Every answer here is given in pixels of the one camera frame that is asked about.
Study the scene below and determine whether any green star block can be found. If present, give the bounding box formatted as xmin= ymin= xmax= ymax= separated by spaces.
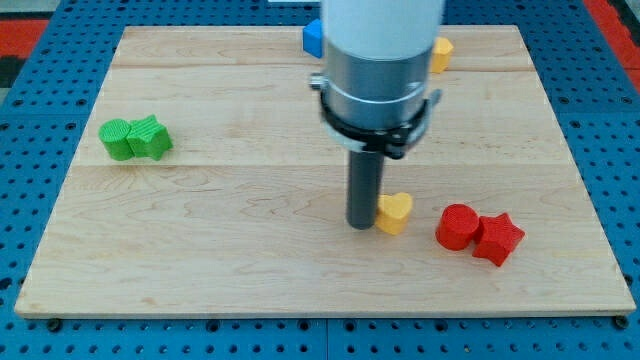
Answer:
xmin=126 ymin=114 xmax=173 ymax=161

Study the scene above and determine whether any green cylinder block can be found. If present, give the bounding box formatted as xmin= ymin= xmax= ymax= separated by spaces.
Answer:
xmin=98 ymin=119 xmax=134 ymax=161

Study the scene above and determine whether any red star block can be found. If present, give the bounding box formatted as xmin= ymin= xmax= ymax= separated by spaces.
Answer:
xmin=472 ymin=213 xmax=526 ymax=267

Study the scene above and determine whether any blue block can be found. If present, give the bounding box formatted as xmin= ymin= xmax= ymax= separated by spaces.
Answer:
xmin=302 ymin=19 xmax=323 ymax=59

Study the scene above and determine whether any yellow hexagon block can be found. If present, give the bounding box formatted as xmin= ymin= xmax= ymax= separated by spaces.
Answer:
xmin=430 ymin=37 xmax=454 ymax=73

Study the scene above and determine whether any light wooden board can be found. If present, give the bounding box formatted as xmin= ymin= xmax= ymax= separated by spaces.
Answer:
xmin=15 ymin=25 xmax=636 ymax=319

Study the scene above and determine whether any red cylinder block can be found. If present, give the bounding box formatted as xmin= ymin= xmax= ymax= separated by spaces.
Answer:
xmin=435 ymin=203 xmax=479 ymax=251

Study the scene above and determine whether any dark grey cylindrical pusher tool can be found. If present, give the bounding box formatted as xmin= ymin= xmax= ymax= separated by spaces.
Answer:
xmin=346 ymin=152 xmax=384 ymax=230

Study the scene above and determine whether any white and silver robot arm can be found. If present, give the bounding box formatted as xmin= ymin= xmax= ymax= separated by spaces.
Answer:
xmin=311 ymin=0 xmax=445 ymax=159

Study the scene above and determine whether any yellow heart block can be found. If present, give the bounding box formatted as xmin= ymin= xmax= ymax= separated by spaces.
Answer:
xmin=374 ymin=192 xmax=413 ymax=235

